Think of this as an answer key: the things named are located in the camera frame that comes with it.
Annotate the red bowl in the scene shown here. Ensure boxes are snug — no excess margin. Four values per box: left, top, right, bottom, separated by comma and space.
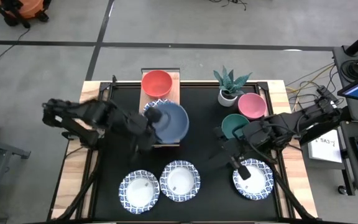
140, 69, 174, 100

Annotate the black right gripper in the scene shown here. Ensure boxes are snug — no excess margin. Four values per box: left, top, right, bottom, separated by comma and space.
214, 123, 252, 181

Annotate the coiled black cable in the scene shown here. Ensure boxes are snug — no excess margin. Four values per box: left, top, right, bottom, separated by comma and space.
339, 58, 358, 83

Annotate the pink bowl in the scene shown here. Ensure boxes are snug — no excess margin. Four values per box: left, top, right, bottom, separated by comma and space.
237, 92, 268, 121

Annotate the white paper note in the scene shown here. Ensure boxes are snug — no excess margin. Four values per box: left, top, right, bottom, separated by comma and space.
307, 128, 344, 164

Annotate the wooden board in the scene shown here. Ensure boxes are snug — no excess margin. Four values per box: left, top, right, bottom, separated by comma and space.
138, 67, 181, 148

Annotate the orange shop vacuum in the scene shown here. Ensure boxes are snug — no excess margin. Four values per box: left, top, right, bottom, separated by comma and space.
0, 0, 52, 29

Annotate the black table mat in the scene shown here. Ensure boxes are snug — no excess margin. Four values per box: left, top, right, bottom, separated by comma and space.
93, 83, 281, 223

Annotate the teal bowl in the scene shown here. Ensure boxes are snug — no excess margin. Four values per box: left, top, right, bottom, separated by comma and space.
221, 113, 251, 140

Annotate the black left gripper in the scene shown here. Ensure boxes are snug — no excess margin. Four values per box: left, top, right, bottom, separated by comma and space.
121, 106, 163, 152

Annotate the blue patterned white plate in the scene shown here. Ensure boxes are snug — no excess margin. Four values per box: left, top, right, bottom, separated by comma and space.
232, 158, 275, 201
159, 159, 202, 203
118, 169, 161, 215
142, 98, 175, 113

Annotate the green plant in white pot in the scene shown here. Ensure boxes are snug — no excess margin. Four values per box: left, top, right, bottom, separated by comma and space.
213, 65, 253, 108

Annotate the blue bowl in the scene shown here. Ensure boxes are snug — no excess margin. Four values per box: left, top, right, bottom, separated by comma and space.
150, 101, 190, 145

